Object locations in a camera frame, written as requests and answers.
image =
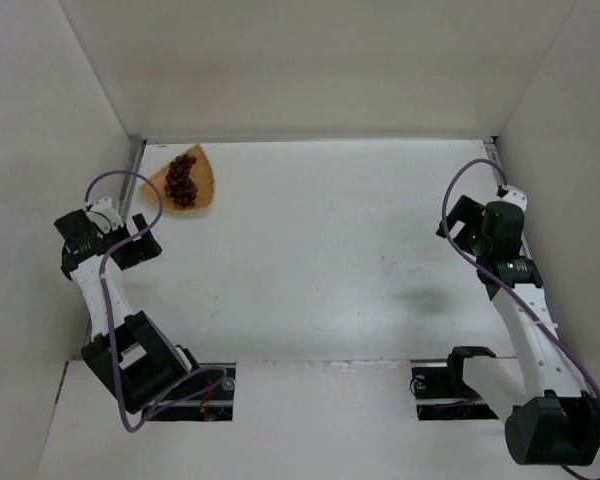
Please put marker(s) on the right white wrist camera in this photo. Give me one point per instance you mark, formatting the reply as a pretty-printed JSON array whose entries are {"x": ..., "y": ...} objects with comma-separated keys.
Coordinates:
[{"x": 513, "y": 195}]

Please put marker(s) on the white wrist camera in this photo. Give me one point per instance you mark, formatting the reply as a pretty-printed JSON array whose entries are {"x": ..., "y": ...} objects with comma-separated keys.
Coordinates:
[
  {"x": 104, "y": 215},
  {"x": 513, "y": 195}
]

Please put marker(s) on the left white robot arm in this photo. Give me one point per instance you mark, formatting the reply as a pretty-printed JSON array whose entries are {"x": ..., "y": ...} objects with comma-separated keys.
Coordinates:
[{"x": 127, "y": 352}]

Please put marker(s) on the dark red fake grapes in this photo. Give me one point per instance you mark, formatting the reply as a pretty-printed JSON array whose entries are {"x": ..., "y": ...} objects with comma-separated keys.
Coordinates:
[{"x": 181, "y": 181}]

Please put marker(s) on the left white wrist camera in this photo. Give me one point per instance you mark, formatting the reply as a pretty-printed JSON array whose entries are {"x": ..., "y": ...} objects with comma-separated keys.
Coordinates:
[{"x": 104, "y": 215}]

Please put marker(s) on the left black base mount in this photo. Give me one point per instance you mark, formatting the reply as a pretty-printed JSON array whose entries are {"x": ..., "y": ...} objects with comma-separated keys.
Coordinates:
[{"x": 207, "y": 397}]

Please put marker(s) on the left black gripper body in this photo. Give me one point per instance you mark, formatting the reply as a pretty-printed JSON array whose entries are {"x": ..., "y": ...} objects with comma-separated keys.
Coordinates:
[{"x": 137, "y": 245}]

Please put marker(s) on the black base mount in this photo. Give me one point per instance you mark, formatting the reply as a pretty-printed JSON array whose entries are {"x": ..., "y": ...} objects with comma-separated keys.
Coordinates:
[
  {"x": 207, "y": 397},
  {"x": 438, "y": 399}
]

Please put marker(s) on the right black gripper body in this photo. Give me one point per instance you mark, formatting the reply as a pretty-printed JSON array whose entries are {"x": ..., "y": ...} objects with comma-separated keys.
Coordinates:
[{"x": 460, "y": 220}]

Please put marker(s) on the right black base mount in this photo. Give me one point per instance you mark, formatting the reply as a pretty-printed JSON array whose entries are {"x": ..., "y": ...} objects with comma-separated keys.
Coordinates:
[{"x": 438, "y": 399}]

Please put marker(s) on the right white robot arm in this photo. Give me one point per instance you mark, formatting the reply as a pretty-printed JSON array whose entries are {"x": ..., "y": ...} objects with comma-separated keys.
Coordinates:
[{"x": 549, "y": 417}]

